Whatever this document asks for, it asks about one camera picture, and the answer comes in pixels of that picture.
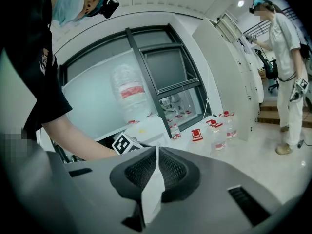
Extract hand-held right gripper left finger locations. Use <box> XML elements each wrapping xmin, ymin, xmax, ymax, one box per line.
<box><xmin>109</xmin><ymin>147</ymin><xmax>157</xmax><ymax>200</ymax></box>

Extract wooden steps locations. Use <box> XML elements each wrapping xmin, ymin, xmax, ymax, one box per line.
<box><xmin>257</xmin><ymin>100</ymin><xmax>312</xmax><ymax>129</ymax></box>

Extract light blue face mask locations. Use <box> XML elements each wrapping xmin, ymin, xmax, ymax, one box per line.
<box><xmin>52</xmin><ymin>0</ymin><xmax>88</xmax><ymax>28</ymax></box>

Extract dark window frame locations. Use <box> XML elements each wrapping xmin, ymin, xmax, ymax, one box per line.
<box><xmin>57</xmin><ymin>23</ymin><xmax>213</xmax><ymax>140</ymax></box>

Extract clear bottle with red handle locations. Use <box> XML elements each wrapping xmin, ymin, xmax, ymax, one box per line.
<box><xmin>185</xmin><ymin>128</ymin><xmax>213</xmax><ymax>157</ymax></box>
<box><xmin>218</xmin><ymin>110</ymin><xmax>239</xmax><ymax>148</ymax></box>
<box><xmin>206</xmin><ymin>119</ymin><xmax>229</xmax><ymax>154</ymax></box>

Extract black office chair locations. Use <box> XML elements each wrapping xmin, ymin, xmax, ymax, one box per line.
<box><xmin>254</xmin><ymin>48</ymin><xmax>280</xmax><ymax>94</ymax></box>

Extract black head-mounted camera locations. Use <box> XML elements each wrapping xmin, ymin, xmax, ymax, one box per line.
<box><xmin>84</xmin><ymin>0</ymin><xmax>120</xmax><ymax>19</ymax></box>

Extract white locker cabinet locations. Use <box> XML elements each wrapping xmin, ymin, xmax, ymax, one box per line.
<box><xmin>191</xmin><ymin>10</ymin><xmax>265</xmax><ymax>141</ymax></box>

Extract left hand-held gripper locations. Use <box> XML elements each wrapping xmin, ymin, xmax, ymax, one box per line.
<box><xmin>111</xmin><ymin>132</ymin><xmax>152</xmax><ymax>156</ymax></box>

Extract person's left forearm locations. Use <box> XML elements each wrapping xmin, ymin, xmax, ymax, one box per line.
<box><xmin>41</xmin><ymin>113</ymin><xmax>118</xmax><ymax>161</ymax></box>

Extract person's black t-shirt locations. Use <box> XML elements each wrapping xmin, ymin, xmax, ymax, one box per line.
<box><xmin>0</xmin><ymin>0</ymin><xmax>74</xmax><ymax>141</ymax></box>

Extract large clear water jug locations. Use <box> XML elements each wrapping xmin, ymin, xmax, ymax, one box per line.
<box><xmin>110</xmin><ymin>64</ymin><xmax>152</xmax><ymax>124</ymax></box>

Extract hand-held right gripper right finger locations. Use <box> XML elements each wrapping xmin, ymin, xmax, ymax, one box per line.
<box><xmin>159</xmin><ymin>146</ymin><xmax>202</xmax><ymax>203</ymax></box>

